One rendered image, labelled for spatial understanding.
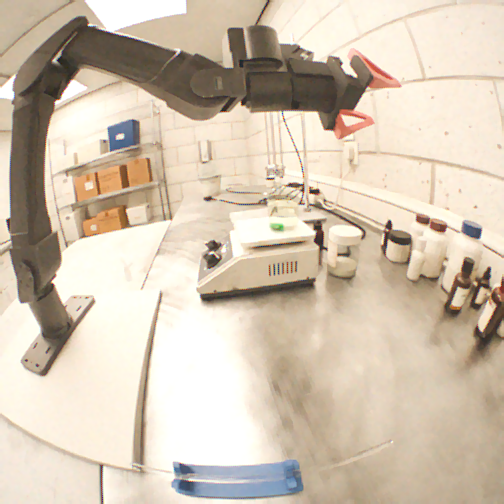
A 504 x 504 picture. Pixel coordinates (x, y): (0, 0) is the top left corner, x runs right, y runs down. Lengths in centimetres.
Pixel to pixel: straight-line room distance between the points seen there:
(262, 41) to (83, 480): 51
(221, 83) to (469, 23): 61
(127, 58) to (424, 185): 64
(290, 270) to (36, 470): 48
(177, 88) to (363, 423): 37
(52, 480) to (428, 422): 39
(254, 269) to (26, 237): 33
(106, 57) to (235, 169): 256
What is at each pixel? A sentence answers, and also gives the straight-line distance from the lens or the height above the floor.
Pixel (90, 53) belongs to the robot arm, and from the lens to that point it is 31.
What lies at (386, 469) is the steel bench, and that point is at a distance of 23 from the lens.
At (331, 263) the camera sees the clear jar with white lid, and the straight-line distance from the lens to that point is 40.
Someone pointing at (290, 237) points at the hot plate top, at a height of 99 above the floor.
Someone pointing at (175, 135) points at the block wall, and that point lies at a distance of 277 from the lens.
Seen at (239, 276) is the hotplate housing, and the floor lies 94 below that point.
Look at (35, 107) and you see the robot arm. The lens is 32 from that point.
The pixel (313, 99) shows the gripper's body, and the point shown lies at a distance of 28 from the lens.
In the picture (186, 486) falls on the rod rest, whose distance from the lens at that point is 20.
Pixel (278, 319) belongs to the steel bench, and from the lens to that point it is 31.
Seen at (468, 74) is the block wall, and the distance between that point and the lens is 61.
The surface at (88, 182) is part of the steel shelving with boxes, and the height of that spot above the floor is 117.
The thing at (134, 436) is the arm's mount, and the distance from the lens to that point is 23.
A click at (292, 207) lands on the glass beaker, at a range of 34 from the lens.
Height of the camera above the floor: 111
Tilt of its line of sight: 24 degrees down
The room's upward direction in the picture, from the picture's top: 5 degrees counter-clockwise
